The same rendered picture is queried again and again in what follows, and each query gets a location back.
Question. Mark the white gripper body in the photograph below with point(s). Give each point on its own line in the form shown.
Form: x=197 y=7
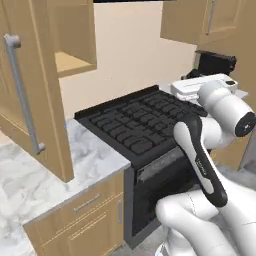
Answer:
x=193 y=87

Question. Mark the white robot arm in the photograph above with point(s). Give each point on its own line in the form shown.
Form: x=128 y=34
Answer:
x=200 y=216

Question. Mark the wooden open cabinet door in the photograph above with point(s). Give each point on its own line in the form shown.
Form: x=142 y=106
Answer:
x=46 y=100

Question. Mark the black countertop appliance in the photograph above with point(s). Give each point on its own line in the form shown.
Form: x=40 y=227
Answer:
x=215 y=63

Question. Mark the black stove with hob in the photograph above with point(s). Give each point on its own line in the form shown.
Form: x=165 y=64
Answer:
x=140 y=123

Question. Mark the black oven door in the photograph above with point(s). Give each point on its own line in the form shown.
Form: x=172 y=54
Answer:
x=156 y=186

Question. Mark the wooden drawer front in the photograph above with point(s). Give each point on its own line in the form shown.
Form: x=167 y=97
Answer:
x=100 y=196

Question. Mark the wooden closed wall cabinet door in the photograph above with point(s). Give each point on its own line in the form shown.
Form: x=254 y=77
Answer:
x=186 y=18

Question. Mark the wooden open wall cabinet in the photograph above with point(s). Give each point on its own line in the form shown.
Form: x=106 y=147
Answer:
x=75 y=40

